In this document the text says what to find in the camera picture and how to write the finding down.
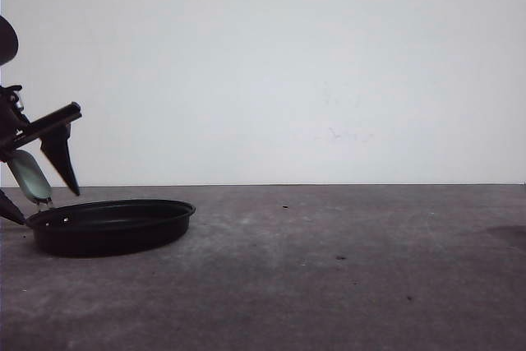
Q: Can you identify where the black frying pan green handle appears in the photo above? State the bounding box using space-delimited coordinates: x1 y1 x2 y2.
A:
7 150 196 257

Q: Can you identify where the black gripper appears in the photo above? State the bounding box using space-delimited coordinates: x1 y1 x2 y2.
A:
0 85 81 225

